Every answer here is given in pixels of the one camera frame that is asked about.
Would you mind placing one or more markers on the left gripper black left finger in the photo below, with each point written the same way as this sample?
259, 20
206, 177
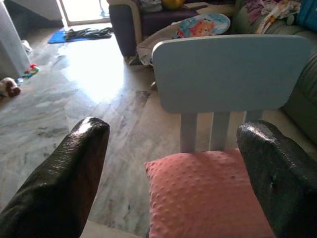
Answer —
54, 188

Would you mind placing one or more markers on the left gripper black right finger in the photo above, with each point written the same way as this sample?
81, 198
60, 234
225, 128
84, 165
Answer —
284, 186

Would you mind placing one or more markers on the pink dotted pillow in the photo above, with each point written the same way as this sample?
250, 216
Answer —
198, 193

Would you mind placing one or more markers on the green leather sofa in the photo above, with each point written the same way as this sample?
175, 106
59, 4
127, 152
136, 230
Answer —
307, 94

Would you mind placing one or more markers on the beige red stuffed toy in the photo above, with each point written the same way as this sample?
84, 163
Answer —
11, 86

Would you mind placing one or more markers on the colourful plastic toy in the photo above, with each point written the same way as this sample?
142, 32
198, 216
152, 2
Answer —
32, 69

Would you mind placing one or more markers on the small white cloth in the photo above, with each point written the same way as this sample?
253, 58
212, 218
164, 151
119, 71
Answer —
26, 45

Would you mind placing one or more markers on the white tower appliance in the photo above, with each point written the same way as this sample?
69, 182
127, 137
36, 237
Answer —
11, 49

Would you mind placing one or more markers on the blue floor mat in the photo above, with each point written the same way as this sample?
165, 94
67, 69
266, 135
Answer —
57, 38

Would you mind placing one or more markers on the dark clothes heap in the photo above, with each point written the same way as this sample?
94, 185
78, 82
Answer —
89, 33

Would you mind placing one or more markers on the teal fabric item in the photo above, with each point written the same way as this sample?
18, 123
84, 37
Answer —
308, 12

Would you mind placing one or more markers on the pile of mixed clothes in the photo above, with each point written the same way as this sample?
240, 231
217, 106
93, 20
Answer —
272, 10

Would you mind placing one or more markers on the dark purple beige armchair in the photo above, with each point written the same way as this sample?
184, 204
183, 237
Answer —
123, 24

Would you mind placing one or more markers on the baby bouncer cartoon print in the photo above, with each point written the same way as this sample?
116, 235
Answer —
205, 24

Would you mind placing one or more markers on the grey folded clothes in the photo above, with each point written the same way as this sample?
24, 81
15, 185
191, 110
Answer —
149, 5

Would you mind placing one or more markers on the yellow round toy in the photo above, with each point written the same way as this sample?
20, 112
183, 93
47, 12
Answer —
173, 3

